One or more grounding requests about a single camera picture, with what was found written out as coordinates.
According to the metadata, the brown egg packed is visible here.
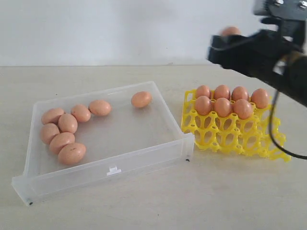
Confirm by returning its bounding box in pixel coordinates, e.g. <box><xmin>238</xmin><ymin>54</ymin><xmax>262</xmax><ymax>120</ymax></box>
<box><xmin>213</xmin><ymin>98</ymin><xmax>232</xmax><ymax>117</ymax></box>
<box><xmin>195</xmin><ymin>85</ymin><xmax>211</xmax><ymax>99</ymax></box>
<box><xmin>213</xmin><ymin>84</ymin><xmax>230</xmax><ymax>100</ymax></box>
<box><xmin>251</xmin><ymin>88</ymin><xmax>269</xmax><ymax>109</ymax></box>
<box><xmin>231</xmin><ymin>86</ymin><xmax>249</xmax><ymax>101</ymax></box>
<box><xmin>194</xmin><ymin>96</ymin><xmax>212</xmax><ymax>115</ymax></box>

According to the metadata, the clear plastic bin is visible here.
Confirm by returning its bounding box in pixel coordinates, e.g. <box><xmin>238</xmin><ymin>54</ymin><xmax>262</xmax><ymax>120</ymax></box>
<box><xmin>12</xmin><ymin>81</ymin><xmax>194</xmax><ymax>206</ymax></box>

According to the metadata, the brown egg bin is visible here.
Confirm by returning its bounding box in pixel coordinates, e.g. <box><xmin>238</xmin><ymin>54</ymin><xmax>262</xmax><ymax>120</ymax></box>
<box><xmin>41</xmin><ymin>107</ymin><xmax>65</xmax><ymax>125</ymax></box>
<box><xmin>40</xmin><ymin>123</ymin><xmax>60</xmax><ymax>145</ymax></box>
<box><xmin>71</xmin><ymin>104</ymin><xmax>91</xmax><ymax>123</ymax></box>
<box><xmin>49</xmin><ymin>132</ymin><xmax>75</xmax><ymax>155</ymax></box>
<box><xmin>58</xmin><ymin>142</ymin><xmax>86</xmax><ymax>165</ymax></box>
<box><xmin>233</xmin><ymin>99</ymin><xmax>253</xmax><ymax>120</ymax></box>
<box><xmin>58</xmin><ymin>114</ymin><xmax>78</xmax><ymax>134</ymax></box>
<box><xmin>89</xmin><ymin>100</ymin><xmax>112</xmax><ymax>116</ymax></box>
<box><xmin>220</xmin><ymin>26</ymin><xmax>241</xmax><ymax>36</ymax></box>

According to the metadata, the brown egg bin corner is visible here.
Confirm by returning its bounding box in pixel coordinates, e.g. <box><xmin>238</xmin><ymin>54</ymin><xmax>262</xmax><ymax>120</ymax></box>
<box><xmin>131</xmin><ymin>91</ymin><xmax>152</xmax><ymax>108</ymax></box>

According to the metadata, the yellow plastic egg tray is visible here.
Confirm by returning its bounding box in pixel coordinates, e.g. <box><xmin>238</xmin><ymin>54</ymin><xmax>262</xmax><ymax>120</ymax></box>
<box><xmin>181</xmin><ymin>90</ymin><xmax>291</xmax><ymax>161</ymax></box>

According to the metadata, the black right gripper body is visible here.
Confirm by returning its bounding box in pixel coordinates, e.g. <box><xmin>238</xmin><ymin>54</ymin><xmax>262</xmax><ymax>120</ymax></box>
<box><xmin>253</xmin><ymin>20</ymin><xmax>305</xmax><ymax>84</ymax></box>

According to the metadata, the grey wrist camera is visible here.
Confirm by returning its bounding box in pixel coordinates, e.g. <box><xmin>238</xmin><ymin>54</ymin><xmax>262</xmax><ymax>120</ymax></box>
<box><xmin>252</xmin><ymin>0</ymin><xmax>307</xmax><ymax>24</ymax></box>

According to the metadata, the brown egg bin front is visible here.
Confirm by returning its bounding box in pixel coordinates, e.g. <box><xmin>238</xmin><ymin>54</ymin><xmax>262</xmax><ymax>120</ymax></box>
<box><xmin>58</xmin><ymin>142</ymin><xmax>86</xmax><ymax>165</ymax></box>

